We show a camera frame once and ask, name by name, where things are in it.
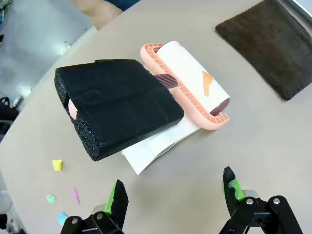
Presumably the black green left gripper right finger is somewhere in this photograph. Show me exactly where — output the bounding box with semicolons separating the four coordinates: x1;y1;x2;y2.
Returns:
219;166;303;234

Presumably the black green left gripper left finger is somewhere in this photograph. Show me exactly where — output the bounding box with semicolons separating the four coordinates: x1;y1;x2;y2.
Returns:
60;179;129;234

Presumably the person's right forearm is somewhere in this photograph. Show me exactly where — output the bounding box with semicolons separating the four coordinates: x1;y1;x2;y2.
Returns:
70;0;123;18

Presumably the pink paper scrap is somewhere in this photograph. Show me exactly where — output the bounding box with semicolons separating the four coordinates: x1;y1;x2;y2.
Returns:
71;188;80;205

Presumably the blue paper scrap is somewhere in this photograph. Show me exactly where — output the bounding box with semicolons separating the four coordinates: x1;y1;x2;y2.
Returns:
57;212;69;226

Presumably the white peeled adhesive sheet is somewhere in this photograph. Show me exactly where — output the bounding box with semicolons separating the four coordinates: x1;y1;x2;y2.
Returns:
120;114;203;176

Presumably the dark brown cloth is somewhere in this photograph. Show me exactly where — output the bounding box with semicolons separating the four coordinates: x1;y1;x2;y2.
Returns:
214;0;312;102

